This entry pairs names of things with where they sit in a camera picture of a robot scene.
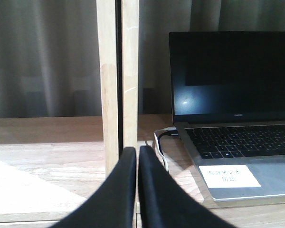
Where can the silver open laptop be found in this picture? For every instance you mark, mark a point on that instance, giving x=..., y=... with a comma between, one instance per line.
x=228, y=104

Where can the wooden shelf post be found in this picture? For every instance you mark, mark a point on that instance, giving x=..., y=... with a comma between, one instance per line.
x=118, y=40

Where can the white paper sheets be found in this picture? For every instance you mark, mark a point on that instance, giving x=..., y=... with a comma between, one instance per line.
x=21, y=192

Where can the white label sticker left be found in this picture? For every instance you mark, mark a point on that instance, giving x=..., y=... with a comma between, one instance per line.
x=228, y=176

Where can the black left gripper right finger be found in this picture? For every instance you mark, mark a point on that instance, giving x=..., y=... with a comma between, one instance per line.
x=164, y=204

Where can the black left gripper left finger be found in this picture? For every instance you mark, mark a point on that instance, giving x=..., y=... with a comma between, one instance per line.
x=111, y=206

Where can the grey curtain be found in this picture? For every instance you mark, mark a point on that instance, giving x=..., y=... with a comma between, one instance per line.
x=49, y=60

